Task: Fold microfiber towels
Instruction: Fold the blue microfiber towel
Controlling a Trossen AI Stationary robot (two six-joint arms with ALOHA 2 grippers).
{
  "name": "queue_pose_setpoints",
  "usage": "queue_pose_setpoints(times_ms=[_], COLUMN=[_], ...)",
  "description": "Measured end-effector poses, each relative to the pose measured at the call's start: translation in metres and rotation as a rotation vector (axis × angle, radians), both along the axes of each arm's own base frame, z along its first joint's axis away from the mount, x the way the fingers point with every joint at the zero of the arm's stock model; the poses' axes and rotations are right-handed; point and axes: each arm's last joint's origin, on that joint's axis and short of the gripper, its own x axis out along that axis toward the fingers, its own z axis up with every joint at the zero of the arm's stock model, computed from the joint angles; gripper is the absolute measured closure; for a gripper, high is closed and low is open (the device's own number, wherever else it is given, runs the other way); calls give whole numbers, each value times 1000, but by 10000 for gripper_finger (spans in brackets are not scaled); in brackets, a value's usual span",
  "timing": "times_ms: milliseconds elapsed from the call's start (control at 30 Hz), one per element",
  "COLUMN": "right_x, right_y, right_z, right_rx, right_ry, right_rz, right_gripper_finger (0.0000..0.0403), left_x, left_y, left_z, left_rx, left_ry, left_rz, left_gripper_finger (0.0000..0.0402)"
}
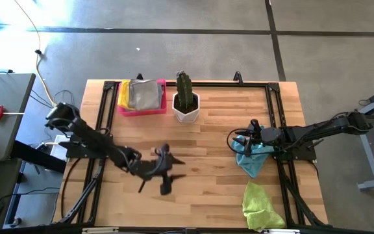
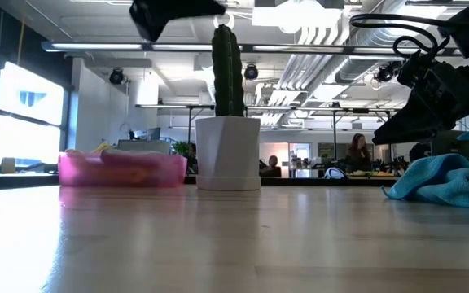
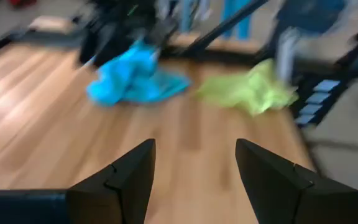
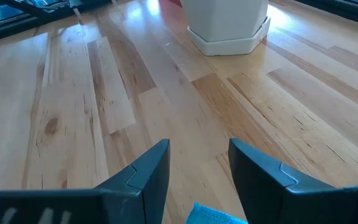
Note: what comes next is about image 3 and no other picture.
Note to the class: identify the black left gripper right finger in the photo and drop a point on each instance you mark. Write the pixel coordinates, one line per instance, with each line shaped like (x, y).
(284, 199)

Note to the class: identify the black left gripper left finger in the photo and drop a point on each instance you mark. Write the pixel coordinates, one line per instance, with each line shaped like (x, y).
(113, 199)

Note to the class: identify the green microfiber towel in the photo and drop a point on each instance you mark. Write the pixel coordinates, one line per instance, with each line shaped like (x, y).
(250, 90)

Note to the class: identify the blue microfiber towel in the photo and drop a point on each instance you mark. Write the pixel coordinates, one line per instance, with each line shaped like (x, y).
(126, 77)

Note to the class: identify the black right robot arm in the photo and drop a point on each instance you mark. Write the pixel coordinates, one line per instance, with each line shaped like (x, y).
(117, 28)

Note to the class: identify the blue-grey metal table frame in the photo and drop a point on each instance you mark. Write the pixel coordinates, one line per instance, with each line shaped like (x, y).
(242, 21)

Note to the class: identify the black aluminium table frame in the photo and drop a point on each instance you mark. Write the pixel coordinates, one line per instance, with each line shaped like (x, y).
(222, 27)

